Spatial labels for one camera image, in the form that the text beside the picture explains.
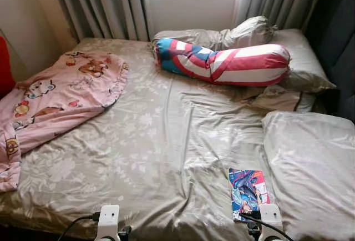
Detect colourful manga comic book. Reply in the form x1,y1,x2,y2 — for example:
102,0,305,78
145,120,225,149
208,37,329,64
229,168,271,222

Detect pink cartoon print blanket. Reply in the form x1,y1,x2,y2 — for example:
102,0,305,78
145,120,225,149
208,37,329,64
0,51,129,193

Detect large grey floral pillow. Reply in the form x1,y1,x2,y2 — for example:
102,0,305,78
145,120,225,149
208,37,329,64
262,111,355,241

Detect grey floral bed sheet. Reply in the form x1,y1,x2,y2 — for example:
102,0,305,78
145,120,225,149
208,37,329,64
0,37,355,241

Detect small folded grey pillowcase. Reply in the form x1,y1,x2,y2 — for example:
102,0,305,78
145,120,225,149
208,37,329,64
244,84,317,113

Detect red white blue bolster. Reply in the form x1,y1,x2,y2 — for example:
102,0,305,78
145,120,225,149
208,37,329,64
154,37,292,87

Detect flat grey floral pillow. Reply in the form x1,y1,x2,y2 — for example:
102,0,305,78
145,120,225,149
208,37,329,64
153,27,336,93

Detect bunched grey pillow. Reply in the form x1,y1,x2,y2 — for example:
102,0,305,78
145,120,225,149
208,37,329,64
222,16,276,50

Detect red fabric cover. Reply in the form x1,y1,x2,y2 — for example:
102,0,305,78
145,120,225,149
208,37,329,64
0,34,16,98

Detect dark padded upright panel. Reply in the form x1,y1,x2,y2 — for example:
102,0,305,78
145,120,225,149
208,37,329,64
304,0,355,122

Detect bright white window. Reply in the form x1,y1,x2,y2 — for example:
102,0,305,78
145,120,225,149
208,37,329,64
141,0,245,33

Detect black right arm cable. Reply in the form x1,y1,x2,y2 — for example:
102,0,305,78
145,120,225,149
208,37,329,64
236,210,295,241

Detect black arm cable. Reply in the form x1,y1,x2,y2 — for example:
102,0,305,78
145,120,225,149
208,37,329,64
57,212,100,241
236,210,295,241

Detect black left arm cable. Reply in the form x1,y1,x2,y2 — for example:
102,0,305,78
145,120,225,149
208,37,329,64
57,212,100,241

